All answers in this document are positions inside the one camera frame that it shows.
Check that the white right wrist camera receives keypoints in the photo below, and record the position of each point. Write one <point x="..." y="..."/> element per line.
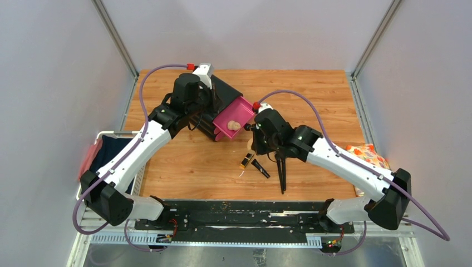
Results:
<point x="264" y="106"/>

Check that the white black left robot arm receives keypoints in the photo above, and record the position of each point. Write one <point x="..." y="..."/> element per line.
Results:
<point x="104" y="191"/>

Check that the black fan makeup brush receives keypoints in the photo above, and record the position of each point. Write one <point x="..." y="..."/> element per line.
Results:
<point x="285" y="169"/>

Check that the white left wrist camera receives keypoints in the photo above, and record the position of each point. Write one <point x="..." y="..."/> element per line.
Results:
<point x="205" y="71"/>

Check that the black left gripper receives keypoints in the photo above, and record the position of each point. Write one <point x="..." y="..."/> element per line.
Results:
<point x="205" y="89"/>

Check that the white laundry basket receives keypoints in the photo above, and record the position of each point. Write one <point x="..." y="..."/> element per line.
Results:
<point x="135" y="185"/>

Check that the black drawer organizer box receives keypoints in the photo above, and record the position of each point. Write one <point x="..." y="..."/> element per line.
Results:
<point x="225" y="95"/>

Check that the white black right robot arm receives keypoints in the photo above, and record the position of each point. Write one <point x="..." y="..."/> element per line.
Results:
<point x="386" y="193"/>

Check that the pink cloth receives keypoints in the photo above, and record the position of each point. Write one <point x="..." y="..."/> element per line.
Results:
<point x="90" y="156"/>

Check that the black mascara tube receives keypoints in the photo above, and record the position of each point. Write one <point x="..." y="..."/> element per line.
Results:
<point x="260" y="168"/>

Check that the yellow egg makeup sponge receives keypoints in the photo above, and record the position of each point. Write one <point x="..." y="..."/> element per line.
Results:
<point x="249" y="144"/>

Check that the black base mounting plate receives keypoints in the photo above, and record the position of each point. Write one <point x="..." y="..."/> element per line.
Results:
<point x="250" y="222"/>

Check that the navy blue cloth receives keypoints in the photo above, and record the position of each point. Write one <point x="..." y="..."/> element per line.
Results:
<point x="109" y="149"/>

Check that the black gold lipstick case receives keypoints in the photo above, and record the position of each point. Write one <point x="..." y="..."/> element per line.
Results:
<point x="246" y="160"/>

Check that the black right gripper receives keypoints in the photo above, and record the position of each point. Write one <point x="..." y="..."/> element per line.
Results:
<point x="259" y="149"/>

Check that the floral orange cloth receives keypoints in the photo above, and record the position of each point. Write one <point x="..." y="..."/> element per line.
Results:
<point x="367" y="153"/>

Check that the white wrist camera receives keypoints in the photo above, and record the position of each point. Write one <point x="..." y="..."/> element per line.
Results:
<point x="205" y="71"/>
<point x="264" y="106"/>

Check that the black flat makeup brush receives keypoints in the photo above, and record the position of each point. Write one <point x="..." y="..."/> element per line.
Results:
<point x="281" y="172"/>

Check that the pink top drawer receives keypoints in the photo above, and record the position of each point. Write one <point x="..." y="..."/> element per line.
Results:
<point x="240" y="111"/>

